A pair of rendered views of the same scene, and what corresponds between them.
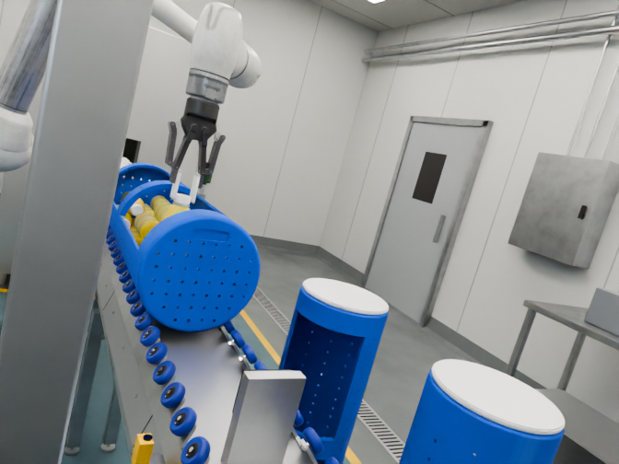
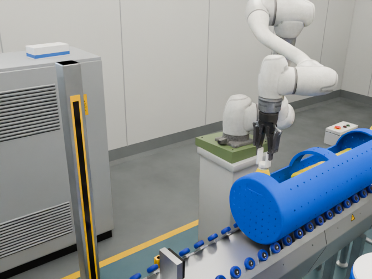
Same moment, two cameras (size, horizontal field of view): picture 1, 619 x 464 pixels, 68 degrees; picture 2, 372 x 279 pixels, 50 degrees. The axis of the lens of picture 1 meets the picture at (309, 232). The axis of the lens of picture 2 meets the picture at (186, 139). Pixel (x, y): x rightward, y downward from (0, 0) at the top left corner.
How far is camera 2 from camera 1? 1.34 m
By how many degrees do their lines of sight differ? 79
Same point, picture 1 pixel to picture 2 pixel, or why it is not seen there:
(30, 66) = not seen: hidden behind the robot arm
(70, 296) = (74, 189)
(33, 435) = (76, 218)
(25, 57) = not seen: hidden behind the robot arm
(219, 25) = (261, 70)
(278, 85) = not seen: outside the picture
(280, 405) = (170, 270)
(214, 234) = (256, 189)
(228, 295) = (266, 228)
